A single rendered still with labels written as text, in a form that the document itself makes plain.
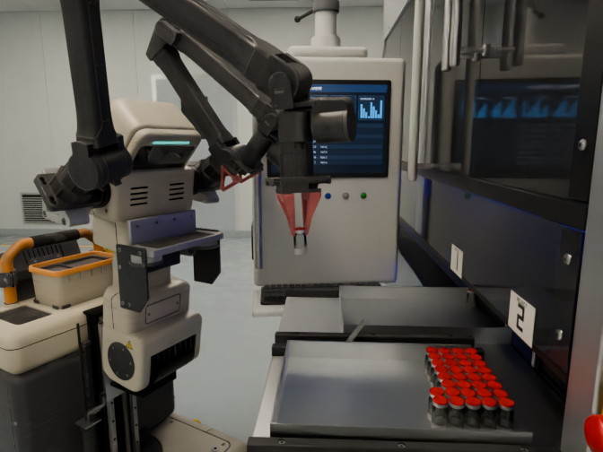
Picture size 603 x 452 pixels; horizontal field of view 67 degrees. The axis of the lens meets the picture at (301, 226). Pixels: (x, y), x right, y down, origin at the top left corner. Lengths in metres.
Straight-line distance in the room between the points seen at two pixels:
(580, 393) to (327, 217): 1.03
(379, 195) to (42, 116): 6.03
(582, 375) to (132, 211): 0.96
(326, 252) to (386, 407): 0.86
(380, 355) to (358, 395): 0.14
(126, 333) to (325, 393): 0.63
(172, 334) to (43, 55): 6.14
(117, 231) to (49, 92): 5.90
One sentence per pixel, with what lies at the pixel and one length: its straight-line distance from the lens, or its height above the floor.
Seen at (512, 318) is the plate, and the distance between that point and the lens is 0.81.
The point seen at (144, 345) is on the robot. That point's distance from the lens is 1.23.
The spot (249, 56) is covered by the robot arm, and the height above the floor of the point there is 1.41.
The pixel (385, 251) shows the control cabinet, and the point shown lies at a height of 0.92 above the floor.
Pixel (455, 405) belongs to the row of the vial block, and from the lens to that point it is 0.71.
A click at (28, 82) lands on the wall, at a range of 7.24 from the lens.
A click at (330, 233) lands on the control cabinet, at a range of 1.52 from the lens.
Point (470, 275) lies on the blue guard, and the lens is 1.00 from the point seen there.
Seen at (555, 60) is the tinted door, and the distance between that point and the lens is 0.74.
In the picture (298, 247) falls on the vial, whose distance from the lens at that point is 0.76.
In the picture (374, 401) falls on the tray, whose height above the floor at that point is 0.88.
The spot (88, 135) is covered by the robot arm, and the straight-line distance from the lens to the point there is 0.99.
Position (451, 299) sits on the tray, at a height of 0.88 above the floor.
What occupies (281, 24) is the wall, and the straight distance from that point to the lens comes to 6.24.
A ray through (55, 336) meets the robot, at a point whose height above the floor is 0.76.
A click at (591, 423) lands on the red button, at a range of 0.57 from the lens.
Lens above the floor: 1.28
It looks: 10 degrees down
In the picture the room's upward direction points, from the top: straight up
